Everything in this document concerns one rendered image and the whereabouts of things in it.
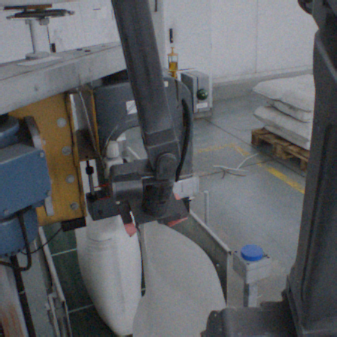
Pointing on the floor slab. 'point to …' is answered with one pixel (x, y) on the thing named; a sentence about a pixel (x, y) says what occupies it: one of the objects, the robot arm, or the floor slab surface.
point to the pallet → (280, 146)
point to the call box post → (250, 294)
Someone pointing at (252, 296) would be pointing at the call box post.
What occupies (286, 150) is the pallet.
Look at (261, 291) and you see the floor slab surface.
